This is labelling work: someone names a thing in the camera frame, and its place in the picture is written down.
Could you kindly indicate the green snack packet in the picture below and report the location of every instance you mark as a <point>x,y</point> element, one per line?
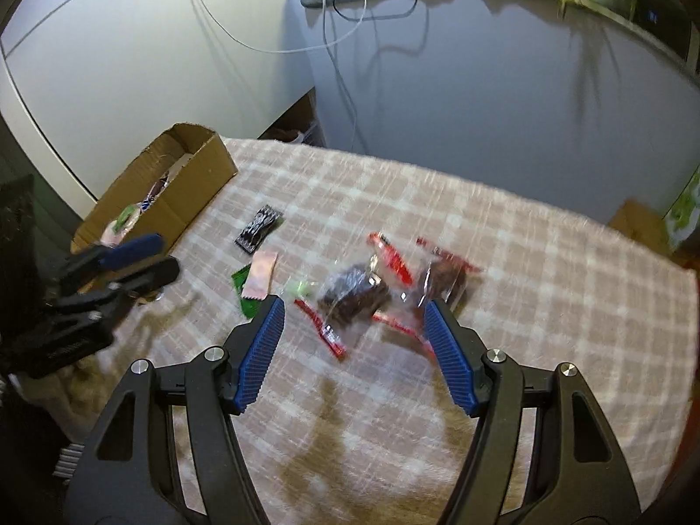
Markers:
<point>239,284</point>

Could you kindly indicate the pink snack packet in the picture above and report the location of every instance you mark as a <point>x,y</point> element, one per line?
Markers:
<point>261,273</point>

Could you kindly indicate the brown cardboard box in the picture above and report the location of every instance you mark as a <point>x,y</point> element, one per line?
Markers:
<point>191,186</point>

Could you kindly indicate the black snack packet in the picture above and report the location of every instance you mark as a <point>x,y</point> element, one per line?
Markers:
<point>260,228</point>

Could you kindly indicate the green paper bag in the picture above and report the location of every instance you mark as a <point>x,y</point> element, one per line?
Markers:
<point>686,213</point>

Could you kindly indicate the clear red-edged pack dark snack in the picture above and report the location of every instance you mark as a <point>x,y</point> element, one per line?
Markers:
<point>353,295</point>

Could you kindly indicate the clear red-edged pack brown snack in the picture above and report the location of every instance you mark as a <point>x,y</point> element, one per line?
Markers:
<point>445,281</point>

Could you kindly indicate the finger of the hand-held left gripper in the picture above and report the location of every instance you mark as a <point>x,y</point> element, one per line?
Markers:
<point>136,247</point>
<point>156,274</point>

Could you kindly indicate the white cabinet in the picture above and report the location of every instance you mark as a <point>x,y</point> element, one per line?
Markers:
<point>136,65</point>

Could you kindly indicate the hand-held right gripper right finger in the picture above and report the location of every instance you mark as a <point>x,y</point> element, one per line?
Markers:
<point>448,355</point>

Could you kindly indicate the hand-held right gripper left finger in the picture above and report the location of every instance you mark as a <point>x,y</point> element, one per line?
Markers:
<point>260,350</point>

